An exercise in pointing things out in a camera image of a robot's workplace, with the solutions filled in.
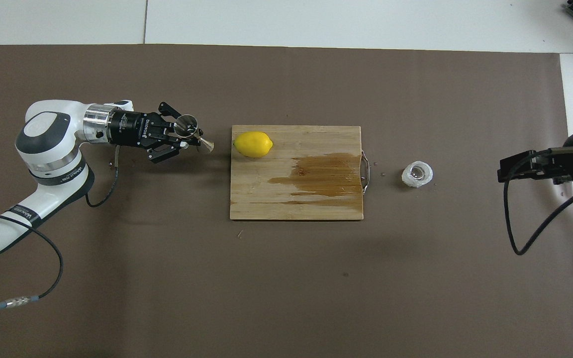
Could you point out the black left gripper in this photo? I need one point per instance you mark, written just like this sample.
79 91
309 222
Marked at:
135 129

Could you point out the steel double jigger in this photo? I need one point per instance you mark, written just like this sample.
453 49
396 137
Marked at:
186 124

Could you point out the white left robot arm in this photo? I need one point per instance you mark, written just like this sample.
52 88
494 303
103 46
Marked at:
47 144

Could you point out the yellow lemon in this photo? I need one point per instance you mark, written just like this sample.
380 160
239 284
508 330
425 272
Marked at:
252 144

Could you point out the wooden cutting board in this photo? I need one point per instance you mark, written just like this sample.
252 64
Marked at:
266 199

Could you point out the brown paper table mat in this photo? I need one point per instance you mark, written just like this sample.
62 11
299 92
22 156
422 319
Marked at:
266 288

